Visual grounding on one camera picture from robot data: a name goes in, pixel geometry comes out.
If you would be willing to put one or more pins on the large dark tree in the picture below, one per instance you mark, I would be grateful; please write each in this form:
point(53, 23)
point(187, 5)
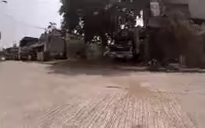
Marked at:
point(93, 20)

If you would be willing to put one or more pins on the grey building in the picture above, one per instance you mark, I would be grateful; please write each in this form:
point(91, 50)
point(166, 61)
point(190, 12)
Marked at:
point(183, 30)

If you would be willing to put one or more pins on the brown brick paved road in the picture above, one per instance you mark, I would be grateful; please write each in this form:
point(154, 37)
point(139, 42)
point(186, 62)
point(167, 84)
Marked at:
point(90, 96)

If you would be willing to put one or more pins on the row of low buildings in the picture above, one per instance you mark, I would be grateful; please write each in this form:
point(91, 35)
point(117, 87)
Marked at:
point(53, 45)

